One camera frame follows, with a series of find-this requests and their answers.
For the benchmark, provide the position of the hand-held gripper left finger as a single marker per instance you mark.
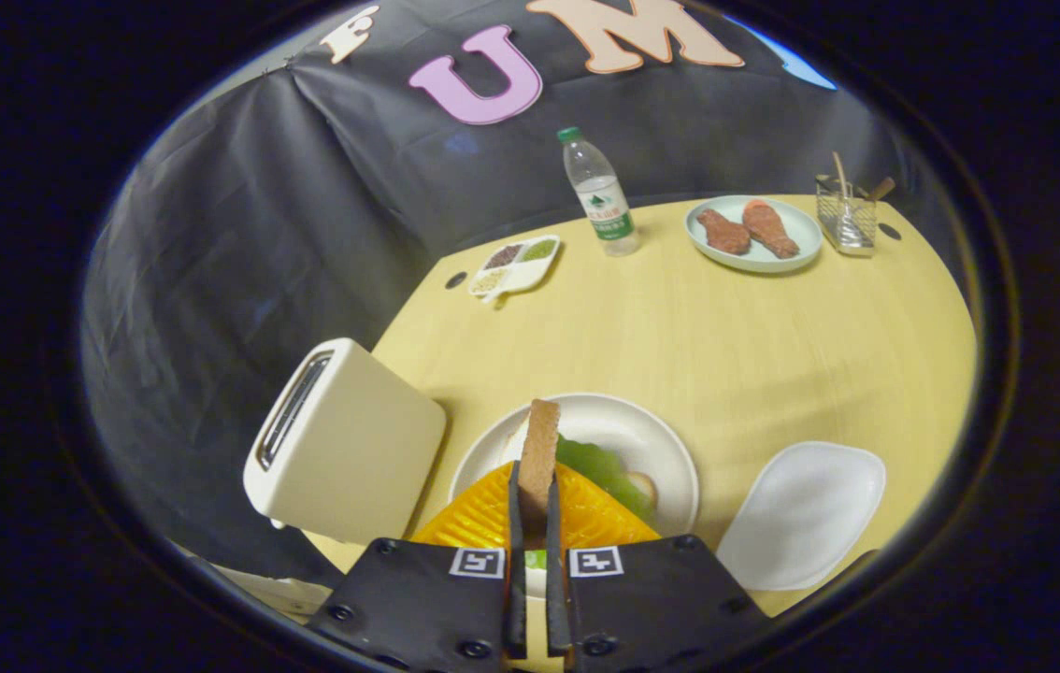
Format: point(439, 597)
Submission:
point(436, 608)

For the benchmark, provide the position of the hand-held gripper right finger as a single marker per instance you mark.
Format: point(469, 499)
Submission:
point(651, 608)

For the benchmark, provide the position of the green lettuce leaf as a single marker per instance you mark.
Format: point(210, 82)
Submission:
point(600, 467)

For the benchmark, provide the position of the toast bread slice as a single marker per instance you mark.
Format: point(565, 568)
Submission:
point(539, 458)

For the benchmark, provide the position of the bread slice with brown crust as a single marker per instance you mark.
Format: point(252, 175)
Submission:
point(644, 490)

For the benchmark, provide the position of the white toaster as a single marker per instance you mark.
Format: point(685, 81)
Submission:
point(362, 458)

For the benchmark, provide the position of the white leaf-shaped plate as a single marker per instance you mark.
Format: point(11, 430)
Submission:
point(801, 514)

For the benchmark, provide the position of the round cream plate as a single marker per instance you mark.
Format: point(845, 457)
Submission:
point(623, 421)

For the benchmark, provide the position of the white divided condiment dish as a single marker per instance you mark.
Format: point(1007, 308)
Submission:
point(516, 266)

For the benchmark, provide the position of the light blue plate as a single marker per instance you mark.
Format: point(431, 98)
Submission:
point(754, 264)

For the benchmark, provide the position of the brown meat patty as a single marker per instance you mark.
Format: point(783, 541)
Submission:
point(724, 234)
point(770, 229)

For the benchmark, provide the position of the clear plastic water bottle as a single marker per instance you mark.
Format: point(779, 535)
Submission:
point(603, 201)

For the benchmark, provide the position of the clear utensil holder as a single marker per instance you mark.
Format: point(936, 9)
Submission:
point(848, 224)

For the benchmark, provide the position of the wooden stick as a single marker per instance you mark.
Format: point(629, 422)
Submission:
point(840, 176)

